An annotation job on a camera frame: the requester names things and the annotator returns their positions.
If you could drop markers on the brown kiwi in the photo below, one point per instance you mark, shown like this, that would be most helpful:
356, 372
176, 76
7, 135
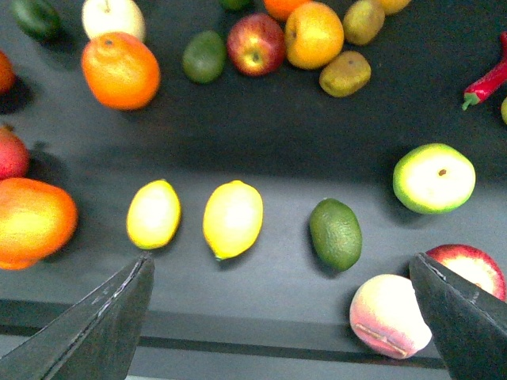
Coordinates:
362, 22
346, 74

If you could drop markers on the yellow green pear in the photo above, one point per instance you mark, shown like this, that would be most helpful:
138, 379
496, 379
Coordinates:
504, 110

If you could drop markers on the yellow orange persimmon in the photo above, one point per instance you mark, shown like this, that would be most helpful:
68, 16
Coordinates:
314, 35

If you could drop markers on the pink peach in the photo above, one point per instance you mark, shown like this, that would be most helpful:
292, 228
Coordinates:
385, 315

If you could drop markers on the brown kiwi upper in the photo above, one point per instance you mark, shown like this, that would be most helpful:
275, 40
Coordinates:
362, 22

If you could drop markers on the black front fruit tray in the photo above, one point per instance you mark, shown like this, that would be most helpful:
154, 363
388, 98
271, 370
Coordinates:
276, 311

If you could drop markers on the red pomegranate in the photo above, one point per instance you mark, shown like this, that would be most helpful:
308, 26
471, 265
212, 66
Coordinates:
14, 154

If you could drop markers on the green avocado front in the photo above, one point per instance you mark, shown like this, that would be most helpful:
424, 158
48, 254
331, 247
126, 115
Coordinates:
336, 234

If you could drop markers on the red apple front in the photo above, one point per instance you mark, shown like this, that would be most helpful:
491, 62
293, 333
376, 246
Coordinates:
473, 265

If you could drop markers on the red apple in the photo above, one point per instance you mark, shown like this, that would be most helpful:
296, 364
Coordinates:
255, 45
473, 265

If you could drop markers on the orange behind right finger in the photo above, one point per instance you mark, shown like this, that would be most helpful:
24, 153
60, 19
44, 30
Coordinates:
37, 219

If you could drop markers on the brown kiwi lower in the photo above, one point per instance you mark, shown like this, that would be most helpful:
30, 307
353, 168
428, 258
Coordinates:
346, 74

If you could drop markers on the white pear with stem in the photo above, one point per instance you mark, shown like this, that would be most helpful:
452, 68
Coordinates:
101, 16

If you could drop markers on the yellow orange fruit upper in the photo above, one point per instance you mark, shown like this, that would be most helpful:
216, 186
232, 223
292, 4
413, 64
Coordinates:
392, 7

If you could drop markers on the green lime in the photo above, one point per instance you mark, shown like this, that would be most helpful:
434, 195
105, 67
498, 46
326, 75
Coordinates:
204, 57
234, 5

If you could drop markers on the red chili pepper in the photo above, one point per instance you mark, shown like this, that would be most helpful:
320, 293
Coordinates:
480, 90

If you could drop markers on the green lime lower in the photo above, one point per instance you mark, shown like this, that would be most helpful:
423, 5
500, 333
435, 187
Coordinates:
204, 57

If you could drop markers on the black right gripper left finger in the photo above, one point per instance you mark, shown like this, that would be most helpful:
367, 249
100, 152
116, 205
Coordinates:
94, 339

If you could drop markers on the dark green avocado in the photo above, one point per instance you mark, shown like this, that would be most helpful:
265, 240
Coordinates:
37, 19

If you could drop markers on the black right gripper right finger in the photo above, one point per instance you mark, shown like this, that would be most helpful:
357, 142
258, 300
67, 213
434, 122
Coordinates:
468, 324

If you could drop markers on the green apple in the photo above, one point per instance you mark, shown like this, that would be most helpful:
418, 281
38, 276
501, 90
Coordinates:
433, 179

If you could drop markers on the orange persimmon green leaf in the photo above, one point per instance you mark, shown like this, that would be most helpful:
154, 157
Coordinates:
7, 75

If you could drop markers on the large orange mandarin centre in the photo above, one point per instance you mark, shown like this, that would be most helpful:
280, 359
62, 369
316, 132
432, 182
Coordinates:
121, 71

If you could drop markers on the yellow lemon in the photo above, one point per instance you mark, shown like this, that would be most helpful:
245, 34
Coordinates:
153, 215
233, 217

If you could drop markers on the orange at right edge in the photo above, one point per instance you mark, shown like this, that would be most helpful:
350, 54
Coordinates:
280, 10

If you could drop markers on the green lime upper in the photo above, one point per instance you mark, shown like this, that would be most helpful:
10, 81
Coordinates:
234, 5

